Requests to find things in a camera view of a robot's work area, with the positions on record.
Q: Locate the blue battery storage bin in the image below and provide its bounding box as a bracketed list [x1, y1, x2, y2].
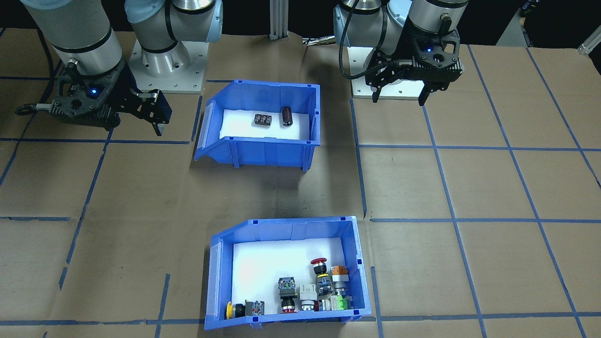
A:
[194, 80, 322, 172]

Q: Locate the blue switch storage bin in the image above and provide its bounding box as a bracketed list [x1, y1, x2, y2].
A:
[204, 216, 372, 332]

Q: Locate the white foam bin liner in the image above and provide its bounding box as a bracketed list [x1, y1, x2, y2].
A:
[219, 108, 312, 142]
[231, 237, 352, 314]

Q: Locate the grey metal stand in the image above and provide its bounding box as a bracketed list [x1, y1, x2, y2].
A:
[495, 0, 540, 47]

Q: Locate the red mushroom emergency button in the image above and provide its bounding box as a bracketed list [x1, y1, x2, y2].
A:
[310, 257, 335, 297]

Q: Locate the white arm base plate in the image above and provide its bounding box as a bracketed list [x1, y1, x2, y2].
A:
[128, 38, 210, 94]
[348, 45, 454, 100]

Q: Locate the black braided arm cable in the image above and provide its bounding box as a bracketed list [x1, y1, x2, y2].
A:
[15, 26, 66, 116]
[339, 0, 400, 80]

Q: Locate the aluminium profile post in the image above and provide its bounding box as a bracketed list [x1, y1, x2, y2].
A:
[269, 0, 290, 41]

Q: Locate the orange pushbutton switch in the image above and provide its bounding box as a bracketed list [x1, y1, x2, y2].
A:
[330, 265, 350, 295]

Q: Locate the yellow pushbutton switch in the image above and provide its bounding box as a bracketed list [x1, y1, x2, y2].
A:
[226, 300, 265, 320]

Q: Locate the red flat pushbutton switch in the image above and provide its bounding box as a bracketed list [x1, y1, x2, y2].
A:
[278, 277, 300, 315]

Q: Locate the white block pushbutton switch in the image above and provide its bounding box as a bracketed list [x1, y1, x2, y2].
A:
[299, 283, 321, 312]

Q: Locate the green white block switch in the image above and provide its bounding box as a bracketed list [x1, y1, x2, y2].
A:
[314, 294, 354, 312]

